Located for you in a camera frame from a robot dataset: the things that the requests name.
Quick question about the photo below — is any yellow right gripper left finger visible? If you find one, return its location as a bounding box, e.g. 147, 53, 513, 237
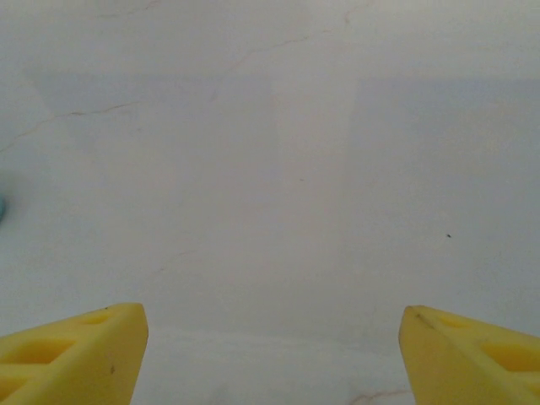
0, 302, 149, 405

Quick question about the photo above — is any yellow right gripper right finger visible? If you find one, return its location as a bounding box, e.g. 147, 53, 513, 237
398, 304, 540, 405

